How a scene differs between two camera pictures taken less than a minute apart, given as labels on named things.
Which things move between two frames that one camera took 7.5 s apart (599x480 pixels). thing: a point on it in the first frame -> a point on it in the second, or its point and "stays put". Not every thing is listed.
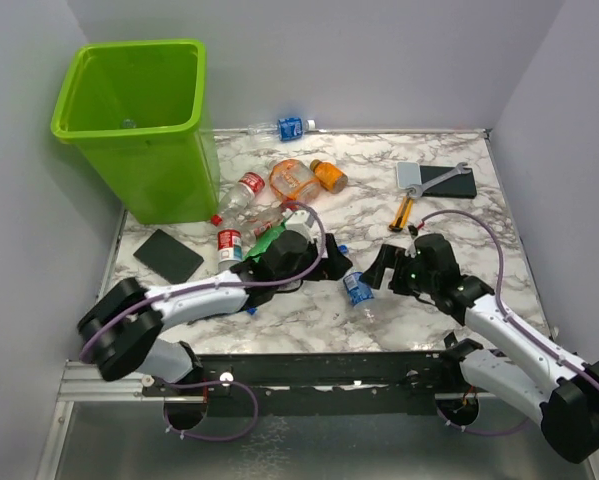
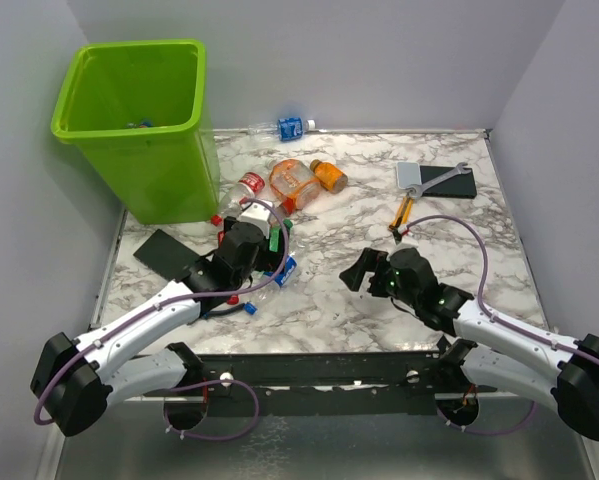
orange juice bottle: [330, 176] stays put
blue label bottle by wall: [286, 129] stays put
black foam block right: [460, 186] stays put
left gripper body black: [308, 262] -> [265, 262]
